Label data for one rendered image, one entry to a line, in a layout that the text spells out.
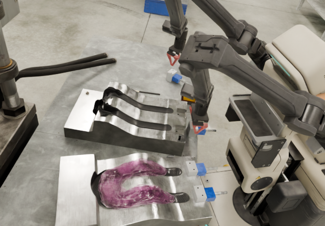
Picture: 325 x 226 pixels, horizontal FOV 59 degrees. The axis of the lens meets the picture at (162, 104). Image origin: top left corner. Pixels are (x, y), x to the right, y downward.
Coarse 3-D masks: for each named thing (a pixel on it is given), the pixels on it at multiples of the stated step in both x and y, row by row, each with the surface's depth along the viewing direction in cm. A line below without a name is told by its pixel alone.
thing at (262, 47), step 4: (260, 40) 113; (260, 44) 113; (264, 44) 115; (260, 48) 112; (264, 48) 113; (256, 52) 113; (260, 52) 113; (264, 52) 114; (252, 56) 116; (256, 56) 115; (260, 56) 114; (264, 56) 114; (252, 60) 117; (256, 60) 116; (256, 64) 118
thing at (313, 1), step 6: (300, 0) 494; (312, 0) 476; (318, 0) 480; (324, 0) 485; (300, 6) 499; (312, 6) 458; (318, 6) 458; (324, 6) 462; (318, 12) 440; (324, 12) 441; (324, 18) 423; (324, 36) 414
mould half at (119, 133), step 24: (96, 96) 133; (144, 96) 134; (72, 120) 120; (96, 120) 112; (120, 120) 116; (144, 120) 123; (168, 120) 124; (120, 144) 120; (144, 144) 118; (168, 144) 117
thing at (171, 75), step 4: (168, 72) 157; (172, 72) 158; (176, 72) 159; (168, 76) 158; (172, 76) 157; (176, 76) 157; (180, 76) 158; (168, 80) 160; (172, 80) 158; (176, 80) 157; (180, 80) 157
